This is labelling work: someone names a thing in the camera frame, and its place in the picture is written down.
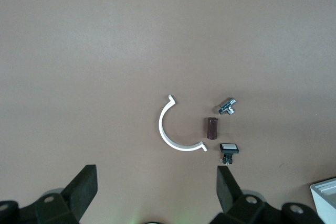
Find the white semicircular pipe clamp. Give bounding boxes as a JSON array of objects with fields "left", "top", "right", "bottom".
[{"left": 158, "top": 93, "right": 209, "bottom": 153}]

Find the chrome angle valve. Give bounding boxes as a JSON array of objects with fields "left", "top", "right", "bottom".
[{"left": 215, "top": 97, "right": 237, "bottom": 116}]

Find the black square white-faced switch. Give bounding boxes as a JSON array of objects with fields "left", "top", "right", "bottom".
[{"left": 217, "top": 142, "right": 240, "bottom": 167}]

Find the dark brown cylindrical capacitor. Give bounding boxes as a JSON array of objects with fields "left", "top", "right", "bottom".
[{"left": 205, "top": 116, "right": 219, "bottom": 141}]

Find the white plastic drawer cabinet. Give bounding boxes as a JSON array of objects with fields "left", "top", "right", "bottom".
[{"left": 309, "top": 177, "right": 336, "bottom": 224}]

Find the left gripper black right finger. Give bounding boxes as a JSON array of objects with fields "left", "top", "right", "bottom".
[{"left": 209, "top": 166, "right": 325, "bottom": 224}]

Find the brown table cover mat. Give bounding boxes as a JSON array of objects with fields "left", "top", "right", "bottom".
[{"left": 0, "top": 0, "right": 336, "bottom": 224}]

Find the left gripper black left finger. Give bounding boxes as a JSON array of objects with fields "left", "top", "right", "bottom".
[{"left": 0, "top": 164, "right": 99, "bottom": 224}]

